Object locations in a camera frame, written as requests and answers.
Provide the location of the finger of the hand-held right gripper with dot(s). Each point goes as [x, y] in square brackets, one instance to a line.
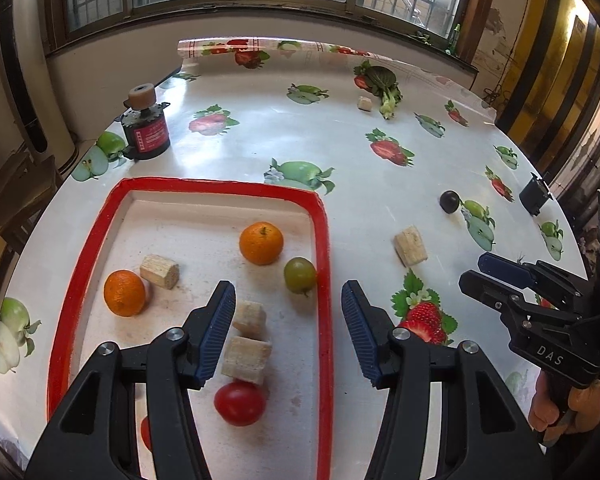
[502, 267]
[482, 287]

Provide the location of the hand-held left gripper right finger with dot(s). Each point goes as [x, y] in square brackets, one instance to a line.
[360, 330]

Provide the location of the red rimmed white tray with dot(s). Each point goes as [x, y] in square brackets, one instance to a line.
[195, 220]

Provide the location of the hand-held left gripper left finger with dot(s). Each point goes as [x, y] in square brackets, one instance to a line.
[217, 330]

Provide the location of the small black box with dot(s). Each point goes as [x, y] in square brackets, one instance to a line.
[534, 195]

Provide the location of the fruit printed tablecloth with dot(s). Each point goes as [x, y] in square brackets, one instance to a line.
[260, 110]

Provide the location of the green bok choy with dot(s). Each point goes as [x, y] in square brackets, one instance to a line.
[382, 80]

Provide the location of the black motor with tan wheel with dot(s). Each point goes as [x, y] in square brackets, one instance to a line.
[145, 132]

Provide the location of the green plum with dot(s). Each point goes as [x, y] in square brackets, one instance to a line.
[300, 275]

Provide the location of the red tomato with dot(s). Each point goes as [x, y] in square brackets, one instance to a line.
[240, 404]
[145, 432]

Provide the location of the wooden stool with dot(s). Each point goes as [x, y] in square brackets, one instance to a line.
[15, 185]

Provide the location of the small peeled sugarcane piece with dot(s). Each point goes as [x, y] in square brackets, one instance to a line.
[364, 103]

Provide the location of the white tower air conditioner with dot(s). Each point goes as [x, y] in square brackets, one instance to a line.
[20, 85]

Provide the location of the person's right hand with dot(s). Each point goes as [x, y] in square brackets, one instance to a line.
[587, 405]

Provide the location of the orange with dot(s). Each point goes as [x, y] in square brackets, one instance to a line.
[124, 293]
[261, 243]

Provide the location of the green bottle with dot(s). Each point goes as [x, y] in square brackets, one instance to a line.
[455, 40]

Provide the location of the dark plum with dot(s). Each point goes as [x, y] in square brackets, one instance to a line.
[449, 201]

